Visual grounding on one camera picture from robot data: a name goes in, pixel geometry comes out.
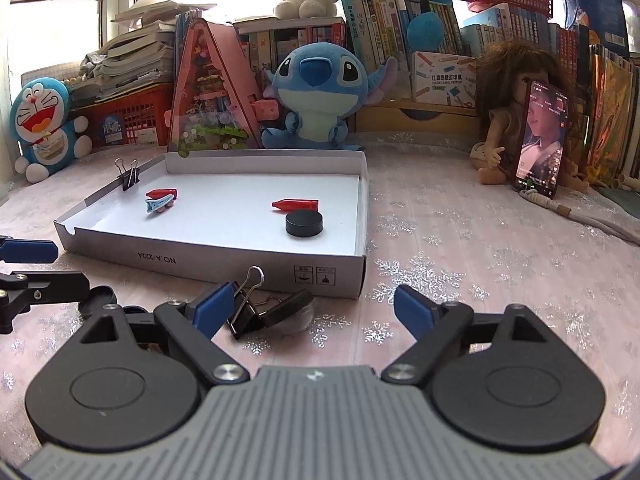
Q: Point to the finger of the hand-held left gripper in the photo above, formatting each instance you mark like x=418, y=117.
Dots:
x=30, y=251
x=50, y=287

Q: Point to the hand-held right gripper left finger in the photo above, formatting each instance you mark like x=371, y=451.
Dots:
x=215, y=310

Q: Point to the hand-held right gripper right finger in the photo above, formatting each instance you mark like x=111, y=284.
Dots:
x=417, y=310

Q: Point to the large black binder clip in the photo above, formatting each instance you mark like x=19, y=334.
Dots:
x=245, y=317

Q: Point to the small shallow black lid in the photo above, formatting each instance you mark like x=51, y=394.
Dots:
x=97, y=300

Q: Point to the glass dome with black base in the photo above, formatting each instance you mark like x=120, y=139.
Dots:
x=287, y=307

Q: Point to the white cardboard box tray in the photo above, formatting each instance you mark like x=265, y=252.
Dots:
x=225, y=210

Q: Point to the blue bear hair clip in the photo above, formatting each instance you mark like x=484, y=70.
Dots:
x=157, y=205

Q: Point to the solid black round puck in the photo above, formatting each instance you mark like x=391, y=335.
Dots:
x=303, y=225

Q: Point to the short red crayon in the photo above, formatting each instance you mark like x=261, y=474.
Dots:
x=162, y=194

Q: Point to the long red crayon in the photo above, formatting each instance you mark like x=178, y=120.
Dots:
x=295, y=205

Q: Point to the pink snowflake tablecloth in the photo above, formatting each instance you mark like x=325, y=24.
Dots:
x=475, y=240

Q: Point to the small black binder clip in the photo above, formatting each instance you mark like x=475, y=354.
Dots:
x=127, y=179

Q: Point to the blue robot cat plush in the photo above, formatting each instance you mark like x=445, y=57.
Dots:
x=40, y=120

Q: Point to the large red plastic basket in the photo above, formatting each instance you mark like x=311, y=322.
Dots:
x=140, y=115

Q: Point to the grey grid board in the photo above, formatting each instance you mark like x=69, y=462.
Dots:
x=50, y=72

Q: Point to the wooden drawer organizer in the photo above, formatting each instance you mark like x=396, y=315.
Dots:
x=400, y=120

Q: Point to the pink triangular miniature house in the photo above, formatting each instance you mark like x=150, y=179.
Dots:
x=210, y=110

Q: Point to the brown-haired doll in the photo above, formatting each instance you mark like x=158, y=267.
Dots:
x=500, y=125

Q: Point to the black smartphone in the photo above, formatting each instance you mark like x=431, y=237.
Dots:
x=540, y=145

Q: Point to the stack of papers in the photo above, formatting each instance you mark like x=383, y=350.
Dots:
x=135, y=55

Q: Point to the window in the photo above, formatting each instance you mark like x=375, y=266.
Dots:
x=60, y=25

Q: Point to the white label printer box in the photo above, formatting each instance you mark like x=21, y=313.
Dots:
x=442, y=80

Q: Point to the pale blue cloth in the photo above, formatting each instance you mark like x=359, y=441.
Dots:
x=622, y=202

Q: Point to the blue alien plush toy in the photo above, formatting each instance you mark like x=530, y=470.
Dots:
x=315, y=85

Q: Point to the row of glossy booklets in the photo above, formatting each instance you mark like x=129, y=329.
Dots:
x=610, y=110

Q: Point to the row of upright books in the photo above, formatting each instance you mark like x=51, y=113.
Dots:
x=380, y=15

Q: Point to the blue glossy package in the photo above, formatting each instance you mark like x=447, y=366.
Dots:
x=595, y=5

